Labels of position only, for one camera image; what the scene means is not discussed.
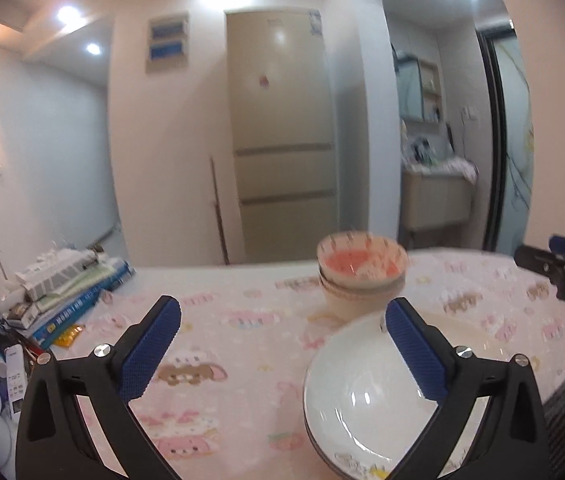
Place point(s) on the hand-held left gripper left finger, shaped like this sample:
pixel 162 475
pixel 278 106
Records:
pixel 150 350

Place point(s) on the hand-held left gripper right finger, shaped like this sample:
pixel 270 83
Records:
pixel 415 355

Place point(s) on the plain white bowl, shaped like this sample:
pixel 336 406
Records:
pixel 362 400

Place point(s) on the white patterned-rim bowl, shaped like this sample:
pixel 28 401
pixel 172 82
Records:
pixel 347 307
pixel 332 285

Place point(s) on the pink strawberry bowl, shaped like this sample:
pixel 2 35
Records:
pixel 357 262

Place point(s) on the pink printed tablecloth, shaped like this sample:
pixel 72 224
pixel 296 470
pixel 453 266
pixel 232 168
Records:
pixel 212 335

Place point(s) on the pile of books and boxes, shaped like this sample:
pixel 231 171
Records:
pixel 87 300

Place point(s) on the yellow snack packet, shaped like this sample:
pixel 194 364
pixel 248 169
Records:
pixel 70 336

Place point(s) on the green and white book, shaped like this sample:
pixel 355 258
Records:
pixel 77 282

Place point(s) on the beige vanity cabinet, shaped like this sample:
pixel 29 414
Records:
pixel 437 202

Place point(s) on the pink cloth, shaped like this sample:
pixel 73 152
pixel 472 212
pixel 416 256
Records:
pixel 460 167

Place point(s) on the white remote control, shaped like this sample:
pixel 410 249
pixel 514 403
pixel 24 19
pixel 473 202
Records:
pixel 15 375

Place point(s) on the mirror cabinet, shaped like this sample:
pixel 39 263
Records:
pixel 415 87

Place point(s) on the beige refrigerator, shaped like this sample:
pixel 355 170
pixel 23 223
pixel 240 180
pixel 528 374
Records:
pixel 282 160

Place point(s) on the pink fridge sticker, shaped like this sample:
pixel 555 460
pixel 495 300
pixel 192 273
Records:
pixel 264 81

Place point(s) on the round ceiling light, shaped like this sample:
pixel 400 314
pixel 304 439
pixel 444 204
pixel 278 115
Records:
pixel 67 12
pixel 93 48

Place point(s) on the blue fridge label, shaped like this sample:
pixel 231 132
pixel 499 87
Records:
pixel 316 22

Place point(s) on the black sliding door frame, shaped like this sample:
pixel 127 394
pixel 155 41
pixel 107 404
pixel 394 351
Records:
pixel 492 160

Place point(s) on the wall electrical panel box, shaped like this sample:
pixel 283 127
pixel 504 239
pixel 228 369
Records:
pixel 167 42

